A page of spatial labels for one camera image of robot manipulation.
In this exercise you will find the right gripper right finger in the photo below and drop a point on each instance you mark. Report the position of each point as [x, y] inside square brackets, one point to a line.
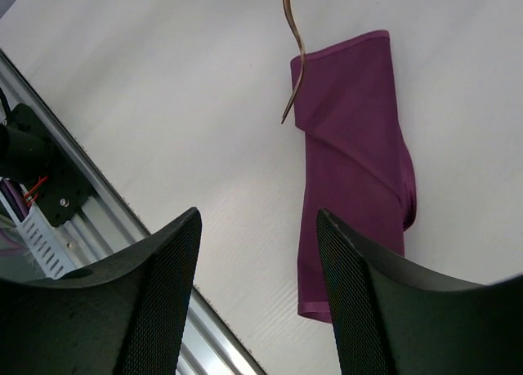
[393, 316]

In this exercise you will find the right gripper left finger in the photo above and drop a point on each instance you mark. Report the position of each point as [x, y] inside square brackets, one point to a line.
[124, 314]

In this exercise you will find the purple satin napkin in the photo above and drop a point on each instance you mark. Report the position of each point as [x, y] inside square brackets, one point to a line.
[357, 163]

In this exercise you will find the aluminium front rail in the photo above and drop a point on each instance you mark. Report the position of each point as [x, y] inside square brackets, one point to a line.
[105, 225]

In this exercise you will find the slotted grey cable duct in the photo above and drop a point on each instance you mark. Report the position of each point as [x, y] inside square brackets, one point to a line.
[41, 240]

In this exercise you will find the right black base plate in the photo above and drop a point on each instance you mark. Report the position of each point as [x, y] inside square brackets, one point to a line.
[32, 157]

